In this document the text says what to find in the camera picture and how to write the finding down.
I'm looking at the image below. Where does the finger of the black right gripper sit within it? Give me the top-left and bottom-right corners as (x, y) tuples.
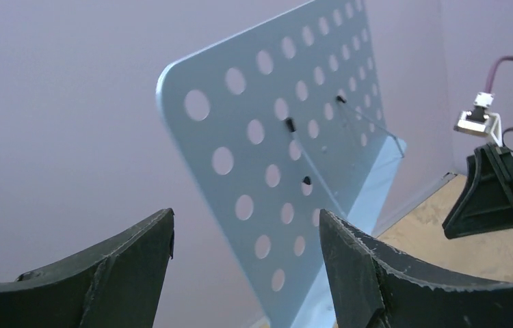
(442, 146), (513, 239)

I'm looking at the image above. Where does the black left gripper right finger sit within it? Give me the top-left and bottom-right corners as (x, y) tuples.
(319, 209), (513, 327)

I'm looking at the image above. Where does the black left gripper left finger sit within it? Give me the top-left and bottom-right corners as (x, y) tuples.
(0, 208), (174, 327)

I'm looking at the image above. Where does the blue tripod music stand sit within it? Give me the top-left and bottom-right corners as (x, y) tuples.
(156, 1), (407, 327)

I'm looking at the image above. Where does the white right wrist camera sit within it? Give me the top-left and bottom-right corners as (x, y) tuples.
(453, 92), (503, 147)

